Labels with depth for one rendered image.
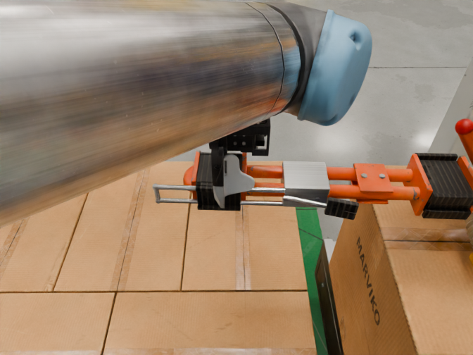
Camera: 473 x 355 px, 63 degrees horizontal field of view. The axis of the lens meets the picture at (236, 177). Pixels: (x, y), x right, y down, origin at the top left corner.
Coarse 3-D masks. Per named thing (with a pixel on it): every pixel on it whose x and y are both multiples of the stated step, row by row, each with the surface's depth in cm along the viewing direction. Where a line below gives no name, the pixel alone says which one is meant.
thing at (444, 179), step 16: (416, 160) 61; (432, 160) 63; (448, 160) 63; (464, 160) 61; (416, 176) 60; (432, 176) 60; (448, 176) 60; (464, 176) 60; (432, 192) 58; (448, 192) 58; (464, 192) 58; (416, 208) 60; (432, 208) 59; (448, 208) 59; (464, 208) 59
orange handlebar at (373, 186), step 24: (192, 168) 62; (264, 168) 62; (336, 168) 62; (360, 168) 62; (384, 168) 62; (264, 192) 59; (336, 192) 59; (360, 192) 59; (384, 192) 58; (408, 192) 59
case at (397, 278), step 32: (352, 224) 88; (384, 224) 72; (416, 224) 72; (448, 224) 72; (352, 256) 88; (384, 256) 68; (416, 256) 67; (448, 256) 67; (352, 288) 87; (384, 288) 68; (416, 288) 62; (448, 288) 62; (352, 320) 87; (384, 320) 68; (416, 320) 58; (448, 320) 59; (352, 352) 87; (384, 352) 68; (416, 352) 56; (448, 352) 55
